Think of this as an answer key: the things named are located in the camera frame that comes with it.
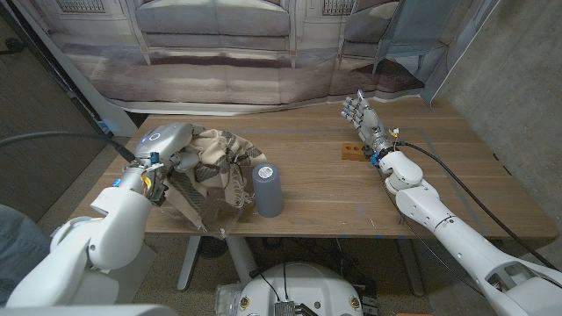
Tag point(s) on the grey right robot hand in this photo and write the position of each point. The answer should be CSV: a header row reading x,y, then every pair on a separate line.
x,y
369,125

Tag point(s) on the black round floor object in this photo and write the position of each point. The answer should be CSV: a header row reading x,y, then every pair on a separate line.
x,y
211,248

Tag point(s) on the beige plaid fringed scarf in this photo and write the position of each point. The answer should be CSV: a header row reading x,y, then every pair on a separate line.
x,y
215,153

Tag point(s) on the orange brick block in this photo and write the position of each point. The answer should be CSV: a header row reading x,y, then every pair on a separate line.
x,y
350,151

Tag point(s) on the grey upturned cup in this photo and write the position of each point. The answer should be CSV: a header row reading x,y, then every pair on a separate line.
x,y
268,193

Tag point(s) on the clear plastic floor box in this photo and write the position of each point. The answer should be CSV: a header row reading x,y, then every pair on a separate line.
x,y
226,300

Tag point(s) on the printed sofa room backdrop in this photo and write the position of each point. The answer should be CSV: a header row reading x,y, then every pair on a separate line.
x,y
263,79

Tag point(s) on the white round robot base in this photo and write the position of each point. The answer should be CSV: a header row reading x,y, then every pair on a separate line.
x,y
307,285

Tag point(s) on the white table leg frame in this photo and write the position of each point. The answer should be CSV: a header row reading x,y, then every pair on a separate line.
x,y
189,267

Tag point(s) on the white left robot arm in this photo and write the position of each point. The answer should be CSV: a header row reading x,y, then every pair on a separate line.
x,y
101,246

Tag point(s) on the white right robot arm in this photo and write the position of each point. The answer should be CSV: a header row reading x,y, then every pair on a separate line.
x,y
452,237

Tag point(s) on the silver finned module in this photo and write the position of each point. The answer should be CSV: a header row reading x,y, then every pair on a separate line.
x,y
284,308

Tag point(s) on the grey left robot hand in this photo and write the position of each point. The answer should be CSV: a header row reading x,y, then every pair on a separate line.
x,y
162,140

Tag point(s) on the person's leg in jeans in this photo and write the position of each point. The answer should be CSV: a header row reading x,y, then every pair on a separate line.
x,y
22,250

